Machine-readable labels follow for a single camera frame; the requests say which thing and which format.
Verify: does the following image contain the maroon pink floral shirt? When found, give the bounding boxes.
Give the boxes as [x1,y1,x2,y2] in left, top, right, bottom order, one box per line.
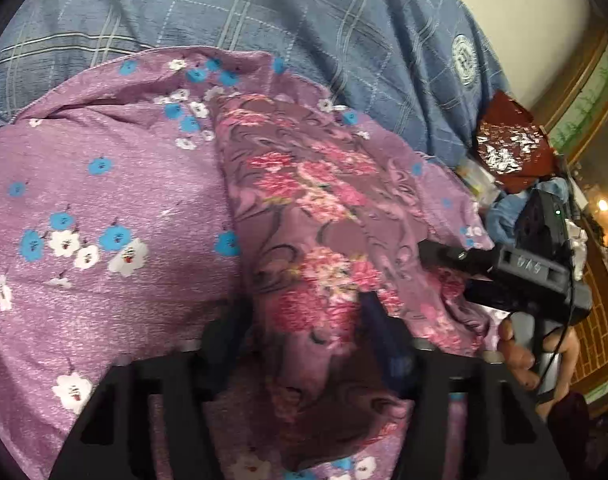
[209,92,492,471]

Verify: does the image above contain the light blue cloth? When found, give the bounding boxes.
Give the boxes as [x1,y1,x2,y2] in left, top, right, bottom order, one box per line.
[484,180,570,243]

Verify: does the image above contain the red-brown plastic bag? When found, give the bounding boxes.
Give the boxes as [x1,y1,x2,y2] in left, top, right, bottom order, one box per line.
[471,90,557,193]

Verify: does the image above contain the purple flowered bed sheet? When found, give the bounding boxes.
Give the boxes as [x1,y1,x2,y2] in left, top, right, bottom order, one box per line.
[0,45,490,480]

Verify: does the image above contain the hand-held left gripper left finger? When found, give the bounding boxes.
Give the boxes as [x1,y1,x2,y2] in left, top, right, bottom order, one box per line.
[49,305,257,480]

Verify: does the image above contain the carved wooden furniture frame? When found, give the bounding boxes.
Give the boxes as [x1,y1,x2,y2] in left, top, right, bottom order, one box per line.
[529,30,608,411]

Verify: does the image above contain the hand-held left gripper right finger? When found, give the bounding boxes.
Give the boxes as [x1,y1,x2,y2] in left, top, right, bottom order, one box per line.
[359,292,570,480]

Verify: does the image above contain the blue plaid blanket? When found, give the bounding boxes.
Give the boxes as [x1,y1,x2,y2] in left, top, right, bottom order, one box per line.
[0,0,510,171]

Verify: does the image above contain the person's right hand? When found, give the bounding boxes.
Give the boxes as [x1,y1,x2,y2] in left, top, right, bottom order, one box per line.
[498,316,581,406]

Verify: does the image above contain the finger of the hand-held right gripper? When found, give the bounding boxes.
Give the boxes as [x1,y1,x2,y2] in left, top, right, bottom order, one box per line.
[416,240,496,282]

